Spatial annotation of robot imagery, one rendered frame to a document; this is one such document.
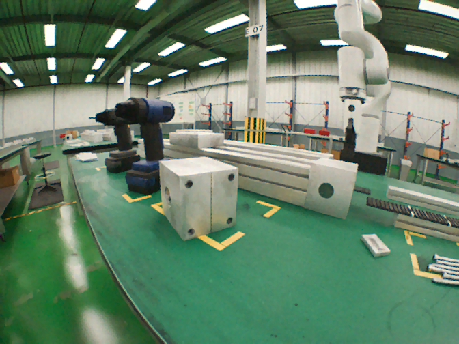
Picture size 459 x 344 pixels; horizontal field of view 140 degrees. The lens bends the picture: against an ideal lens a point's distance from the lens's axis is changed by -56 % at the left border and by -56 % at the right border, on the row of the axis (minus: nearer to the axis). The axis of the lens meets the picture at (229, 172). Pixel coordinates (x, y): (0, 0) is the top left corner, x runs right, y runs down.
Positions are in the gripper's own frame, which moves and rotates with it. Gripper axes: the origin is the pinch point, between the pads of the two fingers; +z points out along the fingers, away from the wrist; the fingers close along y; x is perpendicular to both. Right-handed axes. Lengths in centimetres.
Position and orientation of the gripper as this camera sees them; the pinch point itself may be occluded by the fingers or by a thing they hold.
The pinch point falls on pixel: (349, 151)
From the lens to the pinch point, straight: 59.6
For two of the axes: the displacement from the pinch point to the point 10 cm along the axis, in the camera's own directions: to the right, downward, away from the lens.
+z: -0.3, 9.7, 2.5
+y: 6.5, -1.7, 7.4
